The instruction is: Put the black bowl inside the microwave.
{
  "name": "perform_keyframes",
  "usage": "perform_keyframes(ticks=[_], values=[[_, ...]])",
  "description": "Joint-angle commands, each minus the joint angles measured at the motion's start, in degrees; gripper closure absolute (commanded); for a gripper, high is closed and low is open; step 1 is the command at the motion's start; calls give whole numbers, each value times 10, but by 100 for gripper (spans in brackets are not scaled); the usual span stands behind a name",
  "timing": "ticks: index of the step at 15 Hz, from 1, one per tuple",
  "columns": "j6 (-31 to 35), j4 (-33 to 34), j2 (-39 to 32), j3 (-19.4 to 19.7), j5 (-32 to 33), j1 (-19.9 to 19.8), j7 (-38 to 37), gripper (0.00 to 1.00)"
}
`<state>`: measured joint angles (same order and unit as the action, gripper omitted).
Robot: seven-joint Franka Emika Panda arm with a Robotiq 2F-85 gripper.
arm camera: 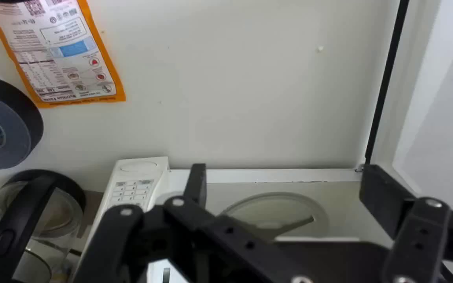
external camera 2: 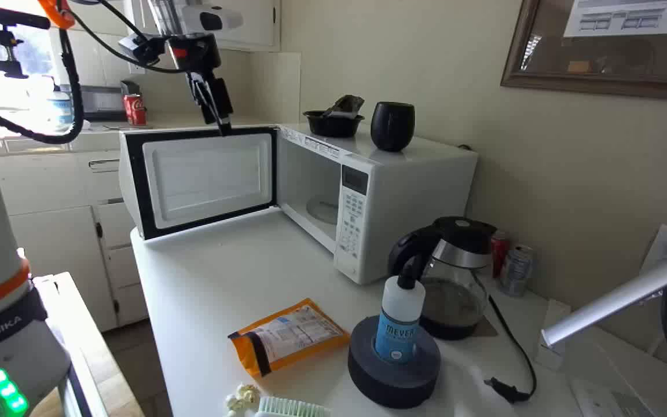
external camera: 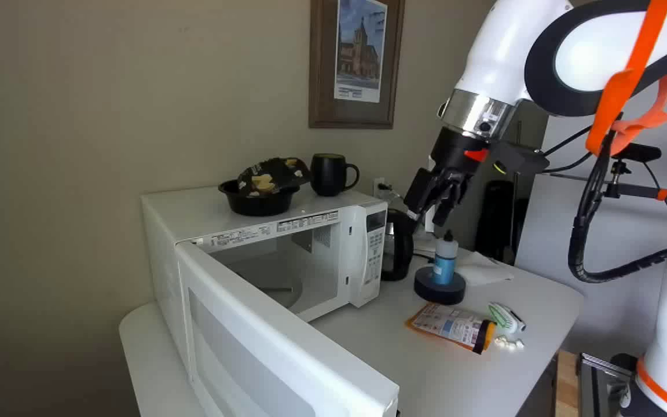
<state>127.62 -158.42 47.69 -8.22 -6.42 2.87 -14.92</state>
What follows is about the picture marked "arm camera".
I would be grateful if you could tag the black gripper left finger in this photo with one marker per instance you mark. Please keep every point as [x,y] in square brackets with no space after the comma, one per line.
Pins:
[202,247]

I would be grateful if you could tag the white microwave oven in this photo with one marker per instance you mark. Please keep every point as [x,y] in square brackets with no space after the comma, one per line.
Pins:
[274,142]

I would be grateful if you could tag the glass microwave turntable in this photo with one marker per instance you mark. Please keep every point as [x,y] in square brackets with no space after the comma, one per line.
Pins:
[271,215]

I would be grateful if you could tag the orange edged snack packet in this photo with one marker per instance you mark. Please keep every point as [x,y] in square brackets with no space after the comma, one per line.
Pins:
[58,52]

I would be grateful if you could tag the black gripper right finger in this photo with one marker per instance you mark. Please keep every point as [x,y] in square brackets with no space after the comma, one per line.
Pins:
[420,226]

